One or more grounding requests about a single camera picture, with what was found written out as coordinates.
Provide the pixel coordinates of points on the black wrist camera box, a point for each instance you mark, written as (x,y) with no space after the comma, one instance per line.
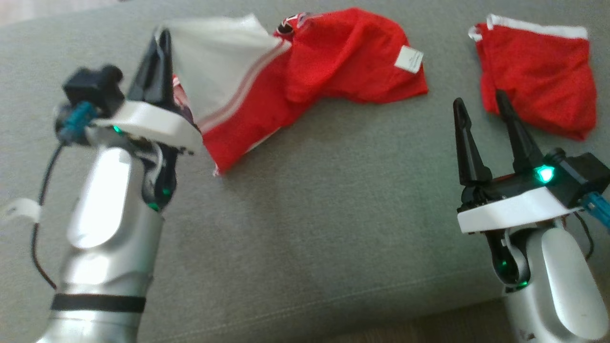
(93,88)
(579,176)

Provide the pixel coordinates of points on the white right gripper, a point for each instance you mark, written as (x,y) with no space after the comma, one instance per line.
(510,212)

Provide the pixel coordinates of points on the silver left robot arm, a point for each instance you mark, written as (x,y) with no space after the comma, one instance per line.
(105,228)

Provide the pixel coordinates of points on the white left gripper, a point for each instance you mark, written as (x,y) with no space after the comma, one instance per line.
(152,121)

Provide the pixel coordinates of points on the red shorts with white stripe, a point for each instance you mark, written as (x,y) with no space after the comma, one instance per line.
(538,76)

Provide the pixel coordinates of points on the red Bulls 23 jersey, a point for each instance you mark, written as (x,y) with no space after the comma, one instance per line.
(343,62)

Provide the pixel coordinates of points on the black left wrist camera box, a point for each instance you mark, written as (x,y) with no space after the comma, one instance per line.
(93,88)

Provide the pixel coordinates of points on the large grey sofa chaise cushion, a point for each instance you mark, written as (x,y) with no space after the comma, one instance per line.
(310,228)

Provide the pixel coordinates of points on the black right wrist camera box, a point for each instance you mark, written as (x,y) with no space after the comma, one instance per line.
(579,176)

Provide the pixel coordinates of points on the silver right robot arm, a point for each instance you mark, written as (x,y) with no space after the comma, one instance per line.
(557,286)

